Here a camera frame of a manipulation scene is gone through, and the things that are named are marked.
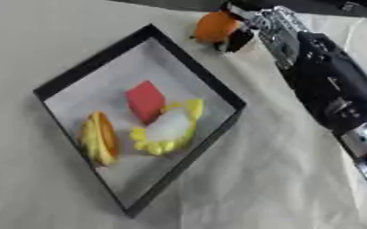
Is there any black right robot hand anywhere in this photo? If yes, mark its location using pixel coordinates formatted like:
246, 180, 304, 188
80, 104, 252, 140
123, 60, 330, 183
213, 1, 260, 54

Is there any black box with white inside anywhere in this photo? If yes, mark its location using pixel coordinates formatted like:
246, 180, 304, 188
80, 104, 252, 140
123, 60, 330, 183
31, 23, 248, 218

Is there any red block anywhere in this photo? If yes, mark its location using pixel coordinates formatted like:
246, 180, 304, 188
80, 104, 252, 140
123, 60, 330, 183
125, 80, 168, 126

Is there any yellow and white soft toy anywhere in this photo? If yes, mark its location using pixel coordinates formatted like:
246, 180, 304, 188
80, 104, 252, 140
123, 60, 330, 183
128, 98, 206, 157

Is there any yellow and orange toy fruit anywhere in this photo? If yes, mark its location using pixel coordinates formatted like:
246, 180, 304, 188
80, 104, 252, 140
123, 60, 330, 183
77, 111, 123, 167

